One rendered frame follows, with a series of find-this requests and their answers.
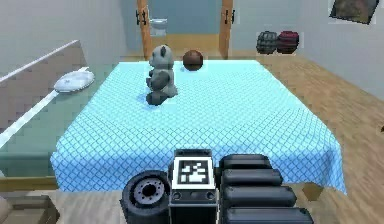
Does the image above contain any dark red dumbbell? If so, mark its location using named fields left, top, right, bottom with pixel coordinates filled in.
left=276, top=30, right=300, bottom=55

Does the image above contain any brown box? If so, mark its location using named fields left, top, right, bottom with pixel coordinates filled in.
left=0, top=194, right=62, bottom=224

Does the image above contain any wooden room door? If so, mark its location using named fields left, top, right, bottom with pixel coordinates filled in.
left=136, top=0, right=154, bottom=61
left=218, top=0, right=234, bottom=60

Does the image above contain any grey teddy bear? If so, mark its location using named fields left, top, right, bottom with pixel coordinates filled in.
left=145, top=44, right=179, bottom=107

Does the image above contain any white toilet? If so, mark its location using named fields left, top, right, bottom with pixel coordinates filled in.
left=149, top=17, right=169, bottom=38

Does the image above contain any black door handle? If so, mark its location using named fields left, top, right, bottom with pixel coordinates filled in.
left=224, top=8, right=236, bottom=25
left=135, top=9, right=148, bottom=26

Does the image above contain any dark grey dumbbell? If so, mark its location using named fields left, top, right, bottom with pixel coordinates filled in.
left=255, top=30, right=279, bottom=55

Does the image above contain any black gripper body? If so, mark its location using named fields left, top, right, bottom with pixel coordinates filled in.
left=120, top=170, right=172, bottom=224

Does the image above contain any bed with blue checked blanket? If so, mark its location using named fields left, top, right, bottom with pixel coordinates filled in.
left=0, top=39, right=348, bottom=195

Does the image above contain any framed wall picture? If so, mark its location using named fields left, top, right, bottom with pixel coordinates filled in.
left=328, top=0, right=381, bottom=25

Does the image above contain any brown ball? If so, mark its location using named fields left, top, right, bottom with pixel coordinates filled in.
left=182, top=49, right=204, bottom=72

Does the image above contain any white pillow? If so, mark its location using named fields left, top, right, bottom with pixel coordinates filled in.
left=53, top=66, right=96, bottom=94

